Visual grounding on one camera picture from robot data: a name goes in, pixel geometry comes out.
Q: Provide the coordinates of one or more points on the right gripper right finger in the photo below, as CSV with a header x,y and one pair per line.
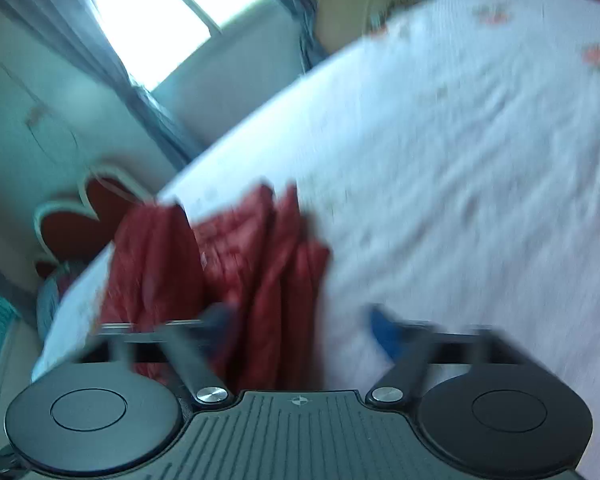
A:
x,y
416,351

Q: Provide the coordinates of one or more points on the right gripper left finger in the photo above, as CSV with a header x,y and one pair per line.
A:
x,y
184,348

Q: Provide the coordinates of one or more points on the red quilted down jacket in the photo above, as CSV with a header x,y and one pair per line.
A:
x,y
256,257

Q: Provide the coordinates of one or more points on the blue and red pillow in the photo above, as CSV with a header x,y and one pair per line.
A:
x,y
51,292

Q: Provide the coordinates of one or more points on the red heart-shaped headboard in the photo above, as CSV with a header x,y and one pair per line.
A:
x,y
78,228

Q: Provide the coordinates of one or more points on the white floral bed sheet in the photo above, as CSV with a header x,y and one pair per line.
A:
x,y
451,164

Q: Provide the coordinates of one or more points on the bright window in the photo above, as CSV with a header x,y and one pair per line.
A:
x,y
154,37

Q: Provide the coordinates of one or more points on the grey-blue left curtain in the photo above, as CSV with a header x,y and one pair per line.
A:
x,y
71,29

